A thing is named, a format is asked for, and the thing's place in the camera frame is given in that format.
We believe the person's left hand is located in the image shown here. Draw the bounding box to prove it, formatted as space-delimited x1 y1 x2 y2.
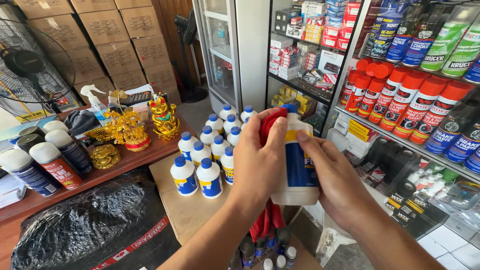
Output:
229 107 289 206

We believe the person's right hand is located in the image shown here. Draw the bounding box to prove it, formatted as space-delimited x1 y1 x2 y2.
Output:
296 130 377 230

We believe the white fluid bottle blue cap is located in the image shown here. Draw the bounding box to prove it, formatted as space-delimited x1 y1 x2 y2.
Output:
271 103 320 206

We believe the red cloth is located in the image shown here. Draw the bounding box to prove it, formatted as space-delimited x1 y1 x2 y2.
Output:
249 108 289 243

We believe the group of white blue-capped bottles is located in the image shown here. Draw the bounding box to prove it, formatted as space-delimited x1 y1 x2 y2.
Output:
170 103 259 200

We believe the plain brown cardboard carton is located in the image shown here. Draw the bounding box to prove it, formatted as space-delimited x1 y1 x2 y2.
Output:
149 152 302 247

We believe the cluster of small dark cans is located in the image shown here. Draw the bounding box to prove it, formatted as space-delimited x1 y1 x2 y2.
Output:
228 227 299 270

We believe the golden lucky cat figurine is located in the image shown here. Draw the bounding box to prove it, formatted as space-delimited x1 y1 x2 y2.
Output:
148 94 181 141

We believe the shelf rack of spray cans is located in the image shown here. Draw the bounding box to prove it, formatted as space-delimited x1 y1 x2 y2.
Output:
322 0 480 241

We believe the glass-door fridge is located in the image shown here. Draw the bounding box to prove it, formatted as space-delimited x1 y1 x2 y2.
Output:
192 0 271 118

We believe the glass cabinet with boxed parts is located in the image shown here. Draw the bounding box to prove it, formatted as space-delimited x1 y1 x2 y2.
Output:
265 0 362 136

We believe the black standing fan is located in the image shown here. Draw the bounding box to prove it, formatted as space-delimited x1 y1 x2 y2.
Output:
174 8 209 104

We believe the brown wooden desk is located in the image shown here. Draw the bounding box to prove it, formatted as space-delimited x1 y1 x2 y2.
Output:
0 103 197 270

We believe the golden tree ornament red base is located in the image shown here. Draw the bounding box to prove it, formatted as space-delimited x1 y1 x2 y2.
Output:
103 90 151 152

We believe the black calculator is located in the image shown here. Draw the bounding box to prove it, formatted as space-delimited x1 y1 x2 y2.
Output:
122 90 152 107

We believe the golden toad figurine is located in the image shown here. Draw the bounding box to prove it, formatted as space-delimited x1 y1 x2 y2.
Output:
89 143 122 170

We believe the clear trigger spray bottle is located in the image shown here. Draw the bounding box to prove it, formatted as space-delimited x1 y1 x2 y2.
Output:
80 84 110 126

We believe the black plastic-wrapped bundle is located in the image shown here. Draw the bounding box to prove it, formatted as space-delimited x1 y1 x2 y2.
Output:
10 166 182 270

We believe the grey cloth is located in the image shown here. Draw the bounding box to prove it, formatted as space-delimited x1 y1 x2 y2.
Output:
64 109 101 136

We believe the stack of brown cardboard boxes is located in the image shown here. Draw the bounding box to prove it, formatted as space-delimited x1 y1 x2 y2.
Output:
14 0 183 106

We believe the cluster of large spray cans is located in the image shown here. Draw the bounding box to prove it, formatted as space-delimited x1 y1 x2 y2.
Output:
0 120 94 197

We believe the white printed oil box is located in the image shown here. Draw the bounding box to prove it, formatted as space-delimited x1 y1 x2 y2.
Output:
0 80 81 122

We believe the black desk fan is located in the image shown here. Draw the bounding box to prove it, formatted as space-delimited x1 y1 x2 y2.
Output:
0 19 76 114

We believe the white paper stack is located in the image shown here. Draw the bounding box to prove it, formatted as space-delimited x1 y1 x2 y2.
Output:
0 173 28 209

